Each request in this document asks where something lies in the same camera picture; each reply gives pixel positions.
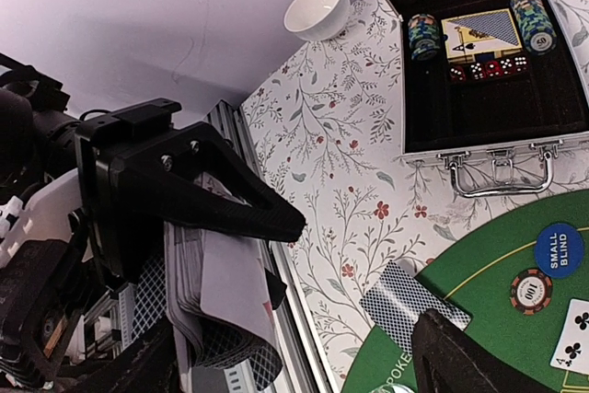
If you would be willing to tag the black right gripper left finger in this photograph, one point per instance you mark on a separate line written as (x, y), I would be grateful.
(148, 365)

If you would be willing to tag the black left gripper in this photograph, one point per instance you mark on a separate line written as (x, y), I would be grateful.
(136, 172)

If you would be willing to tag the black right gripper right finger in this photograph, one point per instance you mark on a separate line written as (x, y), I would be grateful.
(445, 359)

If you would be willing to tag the four of clubs card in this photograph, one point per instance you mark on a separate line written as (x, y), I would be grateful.
(571, 352)

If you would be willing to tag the blue playing card deck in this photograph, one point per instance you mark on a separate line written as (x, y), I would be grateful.
(214, 292)

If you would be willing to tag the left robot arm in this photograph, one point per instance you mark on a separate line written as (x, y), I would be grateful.
(37, 136)

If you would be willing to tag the clear dealer button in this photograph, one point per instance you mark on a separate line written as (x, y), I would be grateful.
(392, 388)

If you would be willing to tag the round green poker mat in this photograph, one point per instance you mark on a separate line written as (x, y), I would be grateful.
(475, 274)

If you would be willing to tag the blue small blind button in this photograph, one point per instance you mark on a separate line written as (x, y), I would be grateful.
(559, 250)

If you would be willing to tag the white bowl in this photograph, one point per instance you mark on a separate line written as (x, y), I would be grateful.
(316, 20)

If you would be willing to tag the red dice row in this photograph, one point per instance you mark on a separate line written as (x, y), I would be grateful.
(492, 69)

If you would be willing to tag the aluminium poker chip case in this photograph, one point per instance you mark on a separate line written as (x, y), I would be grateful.
(492, 92)

